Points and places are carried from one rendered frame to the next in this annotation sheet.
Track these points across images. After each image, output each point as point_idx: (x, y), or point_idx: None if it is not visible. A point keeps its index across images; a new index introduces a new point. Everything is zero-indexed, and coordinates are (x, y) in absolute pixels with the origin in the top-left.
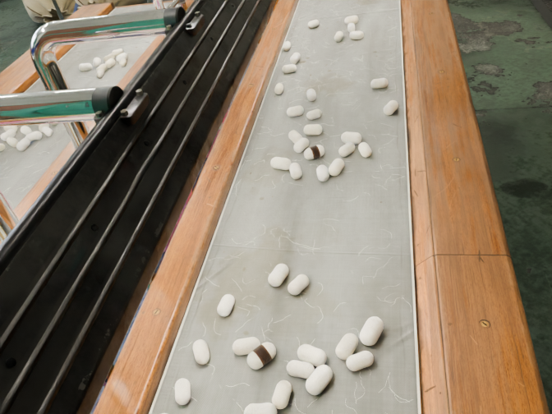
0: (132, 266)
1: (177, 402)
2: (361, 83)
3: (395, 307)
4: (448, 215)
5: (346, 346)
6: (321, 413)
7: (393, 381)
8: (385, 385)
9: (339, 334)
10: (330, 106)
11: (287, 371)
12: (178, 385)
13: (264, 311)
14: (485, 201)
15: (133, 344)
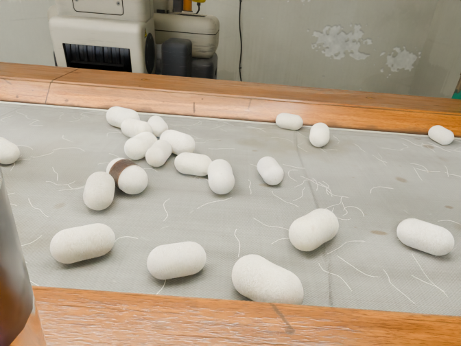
0: None
1: (204, 262)
2: None
3: (92, 116)
4: (3, 72)
5: (142, 121)
6: (213, 154)
7: (180, 124)
8: (183, 127)
9: (111, 141)
10: None
11: (153, 171)
12: (171, 250)
13: (24, 188)
14: (4, 63)
15: None
